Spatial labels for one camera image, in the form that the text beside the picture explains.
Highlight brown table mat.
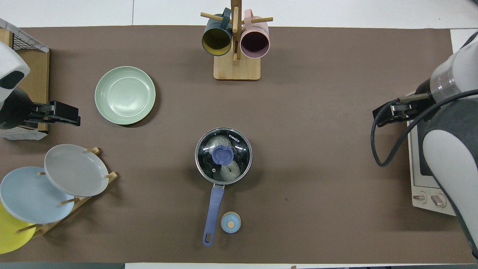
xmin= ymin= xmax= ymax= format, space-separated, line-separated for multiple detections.
xmin=0 ymin=25 xmax=475 ymax=264

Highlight glass lid blue knob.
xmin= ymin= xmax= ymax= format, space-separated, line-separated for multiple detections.
xmin=195 ymin=128 xmax=253 ymax=185

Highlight wooden mug tree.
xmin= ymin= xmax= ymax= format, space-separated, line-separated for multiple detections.
xmin=201 ymin=0 xmax=273 ymax=81

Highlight small blue kitchen timer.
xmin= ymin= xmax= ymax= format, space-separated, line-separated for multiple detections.
xmin=221 ymin=211 xmax=242 ymax=234

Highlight dark blue saucepan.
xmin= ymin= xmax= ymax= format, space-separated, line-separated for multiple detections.
xmin=194 ymin=127 xmax=254 ymax=246

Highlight white vermicelli bundle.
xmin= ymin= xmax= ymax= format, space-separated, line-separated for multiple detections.
xmin=220 ymin=161 xmax=241 ymax=180
xmin=207 ymin=135 xmax=229 ymax=150

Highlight wooden plate rack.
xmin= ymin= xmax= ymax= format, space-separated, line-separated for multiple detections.
xmin=17 ymin=147 xmax=119 ymax=238

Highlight black wire basket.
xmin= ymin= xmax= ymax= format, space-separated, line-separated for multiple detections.
xmin=0 ymin=18 xmax=50 ymax=53

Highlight brown wooden board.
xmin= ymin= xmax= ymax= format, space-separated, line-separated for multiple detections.
xmin=15 ymin=48 xmax=50 ymax=133

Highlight grey plate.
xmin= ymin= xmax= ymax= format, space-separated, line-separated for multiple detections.
xmin=44 ymin=144 xmax=109 ymax=197

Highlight light blue plate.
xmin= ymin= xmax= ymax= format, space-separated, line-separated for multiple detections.
xmin=0 ymin=166 xmax=75 ymax=225

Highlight mint green plate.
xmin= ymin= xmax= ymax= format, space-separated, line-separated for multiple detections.
xmin=94 ymin=66 xmax=156 ymax=125

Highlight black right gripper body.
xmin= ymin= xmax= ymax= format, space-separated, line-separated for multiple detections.
xmin=411 ymin=77 xmax=435 ymax=109

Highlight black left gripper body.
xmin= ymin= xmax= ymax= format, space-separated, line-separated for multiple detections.
xmin=0 ymin=88 xmax=51 ymax=130

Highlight yellow plate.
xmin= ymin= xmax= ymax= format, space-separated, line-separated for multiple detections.
xmin=0 ymin=202 xmax=37 ymax=254

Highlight dark teal mug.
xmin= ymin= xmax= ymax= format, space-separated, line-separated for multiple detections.
xmin=202 ymin=8 xmax=233 ymax=56

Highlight white toaster oven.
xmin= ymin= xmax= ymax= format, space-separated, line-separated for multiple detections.
xmin=405 ymin=90 xmax=458 ymax=216

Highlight grey patterned bag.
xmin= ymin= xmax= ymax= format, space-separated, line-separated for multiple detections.
xmin=0 ymin=126 xmax=48 ymax=141

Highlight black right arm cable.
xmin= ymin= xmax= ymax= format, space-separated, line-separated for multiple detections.
xmin=371 ymin=90 xmax=478 ymax=167

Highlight light bamboo board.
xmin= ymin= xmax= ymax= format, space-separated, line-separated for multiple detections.
xmin=0 ymin=28 xmax=14 ymax=48

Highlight pink mug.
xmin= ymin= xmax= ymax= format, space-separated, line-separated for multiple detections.
xmin=240 ymin=9 xmax=270 ymax=59

